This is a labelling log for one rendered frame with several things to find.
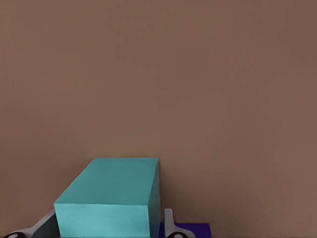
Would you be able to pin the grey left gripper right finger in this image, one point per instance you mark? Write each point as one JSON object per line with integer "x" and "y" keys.
{"x": 170, "y": 224}

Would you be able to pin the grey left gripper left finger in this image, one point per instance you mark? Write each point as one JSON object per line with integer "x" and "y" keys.
{"x": 37, "y": 226}

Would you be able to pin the teal blue cube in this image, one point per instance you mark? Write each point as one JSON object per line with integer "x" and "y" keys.
{"x": 106, "y": 196}

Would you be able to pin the dark blue cube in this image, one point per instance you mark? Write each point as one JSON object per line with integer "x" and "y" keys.
{"x": 195, "y": 230}

